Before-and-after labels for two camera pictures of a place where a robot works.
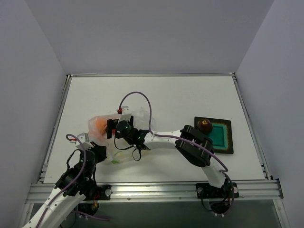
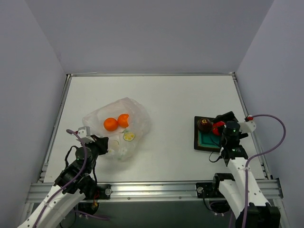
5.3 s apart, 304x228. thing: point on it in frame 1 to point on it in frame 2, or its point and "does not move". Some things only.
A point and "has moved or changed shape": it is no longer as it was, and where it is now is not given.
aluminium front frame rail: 268,191 does not move
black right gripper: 109,128 to 224,118
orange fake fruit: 101,125 has moved or changed shape
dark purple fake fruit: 205,126 does not move
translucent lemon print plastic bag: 97,132 has moved or changed shape
